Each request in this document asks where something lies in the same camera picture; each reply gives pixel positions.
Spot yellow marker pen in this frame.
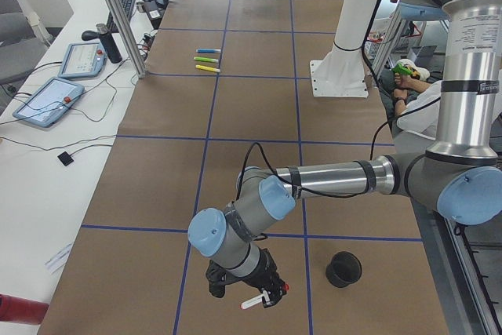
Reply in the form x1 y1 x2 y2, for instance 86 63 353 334
195 64 220 73

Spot teach pendant far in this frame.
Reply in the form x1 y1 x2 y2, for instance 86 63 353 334
58 42 107 79

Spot black keyboard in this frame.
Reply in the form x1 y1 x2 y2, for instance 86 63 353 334
104 0 137 35

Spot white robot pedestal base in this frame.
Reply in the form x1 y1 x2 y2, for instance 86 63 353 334
310 0 379 98

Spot black mesh pen cup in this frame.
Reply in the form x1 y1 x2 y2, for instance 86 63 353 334
326 251 362 288

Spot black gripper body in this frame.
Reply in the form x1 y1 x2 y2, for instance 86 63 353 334
206 249 286 308

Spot aluminium frame post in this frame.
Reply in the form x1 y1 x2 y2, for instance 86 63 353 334
105 0 146 78

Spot seated person white shirt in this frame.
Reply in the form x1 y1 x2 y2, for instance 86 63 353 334
393 59 442 139

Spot blue marker pen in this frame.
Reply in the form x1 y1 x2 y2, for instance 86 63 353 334
195 49 222 54

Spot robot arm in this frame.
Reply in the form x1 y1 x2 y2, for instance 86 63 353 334
188 0 501 308

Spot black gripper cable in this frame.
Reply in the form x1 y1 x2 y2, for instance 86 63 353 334
235 0 442 242

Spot green marker pen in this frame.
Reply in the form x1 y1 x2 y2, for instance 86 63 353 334
193 56 219 64

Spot teach pendant near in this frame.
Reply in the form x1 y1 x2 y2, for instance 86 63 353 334
13 77 85 128

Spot small black square pad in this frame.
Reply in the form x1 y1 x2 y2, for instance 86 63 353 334
57 151 74 166

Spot red and white marker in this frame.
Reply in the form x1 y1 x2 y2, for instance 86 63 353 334
240 283 289 310

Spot black water bottle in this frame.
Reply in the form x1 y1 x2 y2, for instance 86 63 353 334
96 24 122 64

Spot red fire extinguisher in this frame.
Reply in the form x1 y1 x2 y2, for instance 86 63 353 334
0 294 49 325

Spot teach pendant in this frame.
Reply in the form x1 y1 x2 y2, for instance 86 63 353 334
58 42 107 79
13 77 85 128

